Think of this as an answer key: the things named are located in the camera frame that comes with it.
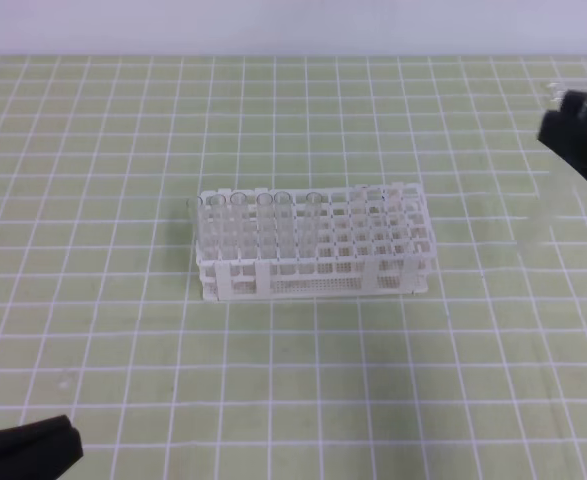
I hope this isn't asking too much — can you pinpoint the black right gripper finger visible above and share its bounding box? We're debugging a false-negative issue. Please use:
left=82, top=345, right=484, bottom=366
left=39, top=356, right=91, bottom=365
left=537, top=90, right=587, bottom=182

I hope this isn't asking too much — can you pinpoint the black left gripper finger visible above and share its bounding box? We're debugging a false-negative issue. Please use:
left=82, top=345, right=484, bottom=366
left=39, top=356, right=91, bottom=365
left=0, top=415, right=84, bottom=479

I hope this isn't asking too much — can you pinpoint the clear glass test tube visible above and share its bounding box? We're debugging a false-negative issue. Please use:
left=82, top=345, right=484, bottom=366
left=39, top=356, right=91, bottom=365
left=549, top=95, right=563, bottom=108
left=515, top=160, right=573, bottom=258
left=299, top=192, right=322, bottom=258
left=546, top=80, right=587, bottom=97

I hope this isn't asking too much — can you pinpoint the green grid tablecloth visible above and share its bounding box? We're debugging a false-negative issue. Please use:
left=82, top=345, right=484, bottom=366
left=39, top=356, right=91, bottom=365
left=0, top=56, right=587, bottom=479

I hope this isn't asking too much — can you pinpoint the white plastic test tube rack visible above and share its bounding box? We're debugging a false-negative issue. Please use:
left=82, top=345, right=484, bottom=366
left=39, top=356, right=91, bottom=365
left=187, top=182, right=437, bottom=301

